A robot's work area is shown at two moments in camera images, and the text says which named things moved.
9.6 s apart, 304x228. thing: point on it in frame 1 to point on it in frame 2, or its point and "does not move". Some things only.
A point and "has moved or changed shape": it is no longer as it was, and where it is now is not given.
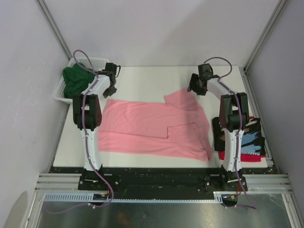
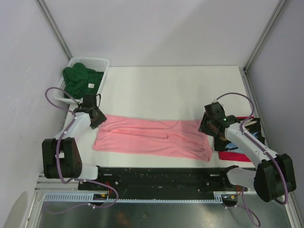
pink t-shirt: (176, 128) has moved or changed shape
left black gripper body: (110, 90) to (100, 118)
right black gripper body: (195, 86) to (206, 127)
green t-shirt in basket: (76, 79) does not move
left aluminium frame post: (54, 28) does not move
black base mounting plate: (162, 180) does not move
